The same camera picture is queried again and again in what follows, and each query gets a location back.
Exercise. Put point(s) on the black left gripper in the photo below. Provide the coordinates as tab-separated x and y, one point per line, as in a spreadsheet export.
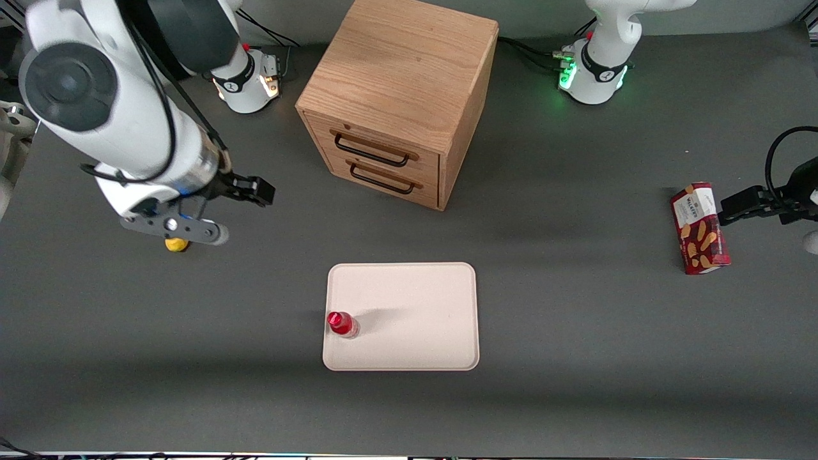
791	199

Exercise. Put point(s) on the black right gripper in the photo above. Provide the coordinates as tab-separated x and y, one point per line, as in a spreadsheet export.
225	184

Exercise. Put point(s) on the red coke bottle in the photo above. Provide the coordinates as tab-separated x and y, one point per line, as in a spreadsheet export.
341	323

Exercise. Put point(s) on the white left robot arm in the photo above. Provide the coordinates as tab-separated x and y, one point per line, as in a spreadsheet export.
601	64

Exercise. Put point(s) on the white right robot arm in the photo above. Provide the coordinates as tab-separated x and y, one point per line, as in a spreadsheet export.
121	96

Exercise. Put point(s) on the beige rectangular tray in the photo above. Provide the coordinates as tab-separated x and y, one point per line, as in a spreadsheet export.
409	316

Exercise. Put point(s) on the red shortbread cookie box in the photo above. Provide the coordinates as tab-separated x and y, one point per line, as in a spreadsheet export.
700	230

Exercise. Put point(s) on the white rounded object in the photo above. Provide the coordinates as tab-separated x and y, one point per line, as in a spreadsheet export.
811	243

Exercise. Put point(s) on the yellow lemon toy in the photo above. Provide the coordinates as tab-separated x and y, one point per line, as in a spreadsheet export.
177	245

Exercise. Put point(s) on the wooden drawer cabinet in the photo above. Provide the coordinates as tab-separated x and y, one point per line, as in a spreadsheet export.
399	83

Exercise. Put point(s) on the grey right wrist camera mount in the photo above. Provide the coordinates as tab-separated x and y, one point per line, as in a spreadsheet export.
192	229

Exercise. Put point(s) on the aluminium frame rail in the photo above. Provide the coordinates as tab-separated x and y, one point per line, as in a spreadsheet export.
11	14
808	22

